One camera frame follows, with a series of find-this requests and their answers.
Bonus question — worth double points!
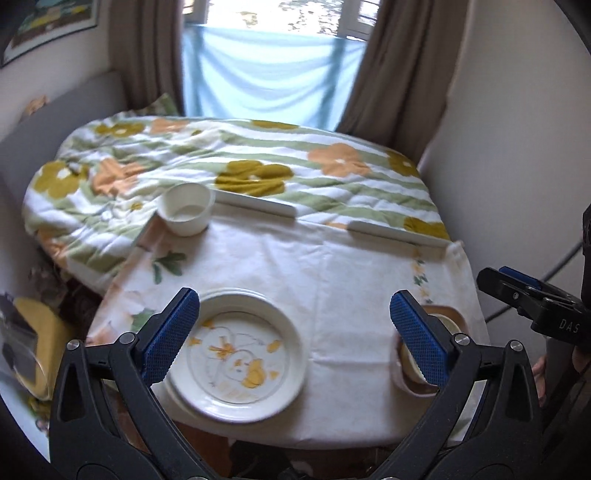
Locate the yellow box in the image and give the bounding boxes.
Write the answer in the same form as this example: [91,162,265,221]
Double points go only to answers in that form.
[13,297,74,401]

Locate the white ribbed ramekin bowl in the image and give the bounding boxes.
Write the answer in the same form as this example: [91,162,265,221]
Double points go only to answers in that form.
[156,183,215,237]

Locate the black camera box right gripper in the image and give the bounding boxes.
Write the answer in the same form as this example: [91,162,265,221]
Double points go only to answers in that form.
[581,205,591,310]

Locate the framed wall picture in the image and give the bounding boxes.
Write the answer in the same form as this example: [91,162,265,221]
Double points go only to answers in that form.
[1,1,100,67]

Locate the pink handled square bowl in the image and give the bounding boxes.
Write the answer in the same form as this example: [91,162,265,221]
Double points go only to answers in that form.
[390,304,470,399]

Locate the brown left curtain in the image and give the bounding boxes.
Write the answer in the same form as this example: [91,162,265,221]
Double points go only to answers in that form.
[108,0,184,112]

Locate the plain white plate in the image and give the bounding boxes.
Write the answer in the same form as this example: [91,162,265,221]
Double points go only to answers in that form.
[153,381,193,416]

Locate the cream round bowl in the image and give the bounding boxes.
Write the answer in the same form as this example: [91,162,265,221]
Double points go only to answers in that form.
[399,313,463,386]

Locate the right hand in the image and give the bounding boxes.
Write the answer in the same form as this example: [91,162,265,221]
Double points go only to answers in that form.
[530,347,591,407]

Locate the duck pattern white plate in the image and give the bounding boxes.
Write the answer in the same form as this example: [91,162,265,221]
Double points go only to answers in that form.
[164,288,308,424]

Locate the floral striped quilt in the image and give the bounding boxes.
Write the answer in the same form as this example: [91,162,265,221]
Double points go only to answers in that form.
[22,112,448,293]

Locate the light blue sheer curtain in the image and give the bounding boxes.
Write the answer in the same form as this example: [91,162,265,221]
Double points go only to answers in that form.
[182,23,366,131]

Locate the floral white tablecloth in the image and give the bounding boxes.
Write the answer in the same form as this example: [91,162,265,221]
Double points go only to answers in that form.
[86,205,489,450]

